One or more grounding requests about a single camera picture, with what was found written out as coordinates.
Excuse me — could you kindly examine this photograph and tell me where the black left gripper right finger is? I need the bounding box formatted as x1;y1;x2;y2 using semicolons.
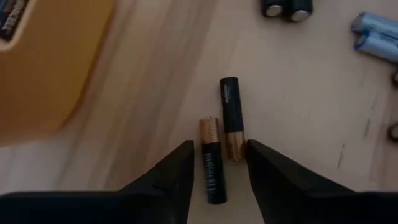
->
245;139;398;224

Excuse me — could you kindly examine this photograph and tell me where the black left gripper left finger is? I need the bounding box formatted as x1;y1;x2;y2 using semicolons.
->
0;139;195;224

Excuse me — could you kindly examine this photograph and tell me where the yellow plastic bin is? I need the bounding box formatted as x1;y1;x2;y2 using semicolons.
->
0;0;118;147

